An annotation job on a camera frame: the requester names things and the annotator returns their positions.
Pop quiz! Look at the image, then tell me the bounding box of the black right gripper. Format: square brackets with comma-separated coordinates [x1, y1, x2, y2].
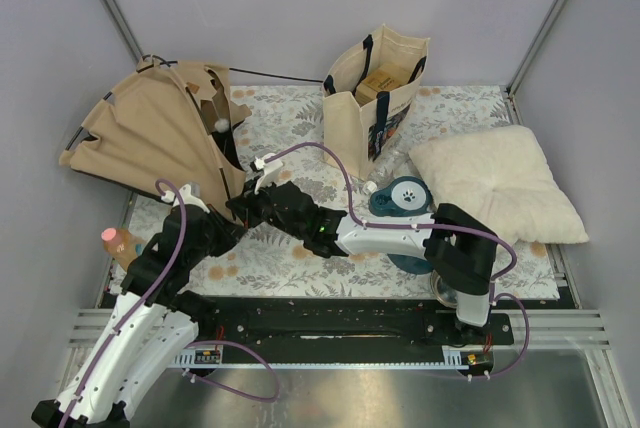
[228, 174, 307, 240]

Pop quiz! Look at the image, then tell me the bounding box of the beige fabric pet tent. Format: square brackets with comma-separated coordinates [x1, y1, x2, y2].
[59, 60, 251, 204]

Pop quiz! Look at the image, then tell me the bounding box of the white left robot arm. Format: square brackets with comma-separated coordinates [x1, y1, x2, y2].
[31, 203, 246, 427]

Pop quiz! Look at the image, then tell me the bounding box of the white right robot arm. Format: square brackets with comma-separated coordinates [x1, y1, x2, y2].
[226, 182, 499, 344]

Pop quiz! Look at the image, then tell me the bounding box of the teal double pet bowl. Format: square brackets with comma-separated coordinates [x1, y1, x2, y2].
[369, 176, 433, 275]

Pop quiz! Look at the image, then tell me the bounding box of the steel pet bowl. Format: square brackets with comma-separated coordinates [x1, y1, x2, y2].
[430, 271, 457, 309]

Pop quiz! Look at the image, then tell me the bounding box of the floral patterned mat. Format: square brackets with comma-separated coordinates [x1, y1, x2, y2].
[107, 83, 561, 299]

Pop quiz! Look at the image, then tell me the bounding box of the pink cap juice bottle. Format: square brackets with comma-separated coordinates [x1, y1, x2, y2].
[101, 227, 146, 272]

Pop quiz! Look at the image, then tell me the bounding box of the white pompom toy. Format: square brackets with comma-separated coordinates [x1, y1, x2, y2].
[214, 118, 231, 133]

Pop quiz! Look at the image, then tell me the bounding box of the cream canvas tote bag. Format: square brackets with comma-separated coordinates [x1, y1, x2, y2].
[323, 25, 430, 180]

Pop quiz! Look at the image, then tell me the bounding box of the brown cardboard box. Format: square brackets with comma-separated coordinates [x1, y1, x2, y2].
[354, 63, 411, 106]

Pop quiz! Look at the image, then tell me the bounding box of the cream fluffy pillow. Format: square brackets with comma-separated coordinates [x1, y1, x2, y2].
[409, 125, 589, 244]

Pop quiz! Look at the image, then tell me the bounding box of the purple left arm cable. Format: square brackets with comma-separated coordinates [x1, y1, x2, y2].
[59, 179, 280, 428]

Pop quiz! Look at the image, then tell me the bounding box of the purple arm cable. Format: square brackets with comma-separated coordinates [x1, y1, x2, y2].
[59, 179, 280, 428]
[252, 141, 532, 384]

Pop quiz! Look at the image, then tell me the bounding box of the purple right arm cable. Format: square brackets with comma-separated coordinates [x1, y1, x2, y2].
[252, 141, 532, 384]

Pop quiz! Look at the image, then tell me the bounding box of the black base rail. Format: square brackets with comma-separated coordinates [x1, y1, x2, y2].
[181, 297, 514, 352]

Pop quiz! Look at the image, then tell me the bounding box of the white slotted cable duct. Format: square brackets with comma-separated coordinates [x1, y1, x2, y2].
[168, 339, 465, 370]

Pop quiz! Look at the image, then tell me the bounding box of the aluminium frame rail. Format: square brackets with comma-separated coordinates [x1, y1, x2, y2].
[69, 308, 611, 350]

